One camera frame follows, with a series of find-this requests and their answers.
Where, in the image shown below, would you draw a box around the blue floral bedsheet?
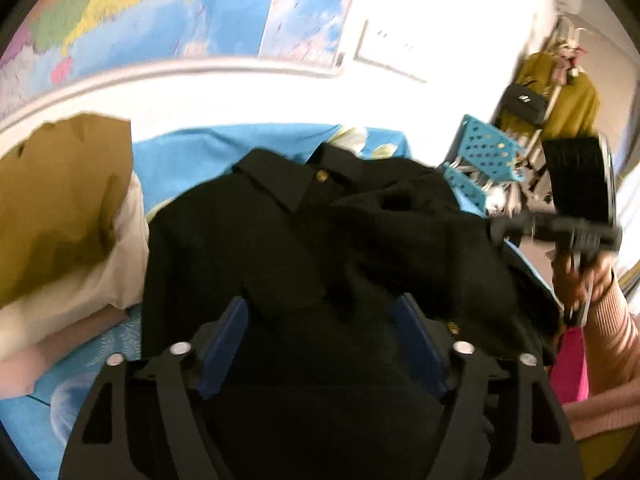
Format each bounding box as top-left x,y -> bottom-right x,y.
0,125 -> 566,480

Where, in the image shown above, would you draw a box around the white coat rack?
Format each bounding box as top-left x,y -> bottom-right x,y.
520,14 -> 603,196

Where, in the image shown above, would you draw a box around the blue perforated basket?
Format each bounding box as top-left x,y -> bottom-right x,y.
447,114 -> 527,184
442,165 -> 489,219

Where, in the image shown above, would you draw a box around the colourful wall map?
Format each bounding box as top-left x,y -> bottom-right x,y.
0,0 -> 363,111

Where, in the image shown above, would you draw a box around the black collared coat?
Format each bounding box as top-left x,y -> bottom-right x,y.
141,142 -> 563,480

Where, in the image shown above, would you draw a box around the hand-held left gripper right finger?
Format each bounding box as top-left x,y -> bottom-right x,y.
395,292 -> 586,480

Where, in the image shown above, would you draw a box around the cream cloth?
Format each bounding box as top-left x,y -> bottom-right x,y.
0,175 -> 152,362

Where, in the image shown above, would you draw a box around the pale pink cloth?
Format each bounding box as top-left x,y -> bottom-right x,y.
0,305 -> 132,402

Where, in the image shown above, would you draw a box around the magenta cloth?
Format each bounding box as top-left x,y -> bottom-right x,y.
549,324 -> 589,405

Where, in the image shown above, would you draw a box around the olive brown garment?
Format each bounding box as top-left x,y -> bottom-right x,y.
0,114 -> 135,307

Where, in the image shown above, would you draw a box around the mustard hanging coat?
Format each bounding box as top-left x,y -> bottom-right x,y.
500,51 -> 602,142

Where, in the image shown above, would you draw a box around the pink white hanging cloth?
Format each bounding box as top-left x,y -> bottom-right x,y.
551,39 -> 589,87

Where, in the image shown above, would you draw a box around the black handbag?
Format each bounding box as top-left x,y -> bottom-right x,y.
500,82 -> 549,129

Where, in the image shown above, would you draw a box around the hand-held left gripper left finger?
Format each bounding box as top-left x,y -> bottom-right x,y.
59,296 -> 251,480

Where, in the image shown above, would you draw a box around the person's right hand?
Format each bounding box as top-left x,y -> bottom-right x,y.
551,249 -> 617,322

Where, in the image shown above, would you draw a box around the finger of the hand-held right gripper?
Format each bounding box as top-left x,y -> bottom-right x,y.
486,211 -> 537,247

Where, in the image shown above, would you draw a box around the white wall socket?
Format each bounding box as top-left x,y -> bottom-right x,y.
352,20 -> 431,83

